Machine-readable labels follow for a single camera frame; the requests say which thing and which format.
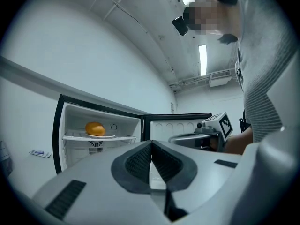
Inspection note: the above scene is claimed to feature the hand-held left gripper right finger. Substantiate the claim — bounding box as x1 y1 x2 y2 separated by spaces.
151 139 245 225

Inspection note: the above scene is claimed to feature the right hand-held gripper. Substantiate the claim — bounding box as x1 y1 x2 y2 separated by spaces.
167 112 234 153

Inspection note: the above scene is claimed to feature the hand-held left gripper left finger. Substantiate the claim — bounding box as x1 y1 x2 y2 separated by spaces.
32 139 174 225

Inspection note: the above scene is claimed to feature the orange fruit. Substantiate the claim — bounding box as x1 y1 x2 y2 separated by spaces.
85 121 106 137

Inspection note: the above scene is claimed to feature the small white refrigerator black frame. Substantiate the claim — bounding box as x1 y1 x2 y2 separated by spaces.
52 93 213 175

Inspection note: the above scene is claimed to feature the person's right forearm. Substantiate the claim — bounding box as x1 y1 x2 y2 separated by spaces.
224 125 254 155

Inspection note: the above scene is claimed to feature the white plate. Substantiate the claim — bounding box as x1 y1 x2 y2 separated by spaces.
84 133 116 139

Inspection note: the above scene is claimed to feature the white and blue packet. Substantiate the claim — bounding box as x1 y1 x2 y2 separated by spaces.
29 149 52 158

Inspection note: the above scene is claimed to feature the white ceiling air conditioner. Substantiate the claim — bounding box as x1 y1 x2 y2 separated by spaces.
208 70 233 88

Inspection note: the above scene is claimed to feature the short ceiling light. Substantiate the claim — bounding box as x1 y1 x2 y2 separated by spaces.
198 44 208 77

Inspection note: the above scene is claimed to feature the grey striped fabric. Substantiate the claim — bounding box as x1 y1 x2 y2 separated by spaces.
0 140 13 178

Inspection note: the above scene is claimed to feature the person's grey striped shirt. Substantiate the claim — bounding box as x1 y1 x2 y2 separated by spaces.
234 0 299 143

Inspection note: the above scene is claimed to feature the person's head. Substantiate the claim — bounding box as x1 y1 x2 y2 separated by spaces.
183 0 240 36

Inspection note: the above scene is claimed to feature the grey wall trunking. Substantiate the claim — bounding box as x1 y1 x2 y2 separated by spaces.
0 55 154 116

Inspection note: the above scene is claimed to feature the black head-worn camera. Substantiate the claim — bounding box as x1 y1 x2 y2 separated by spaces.
172 15 189 36

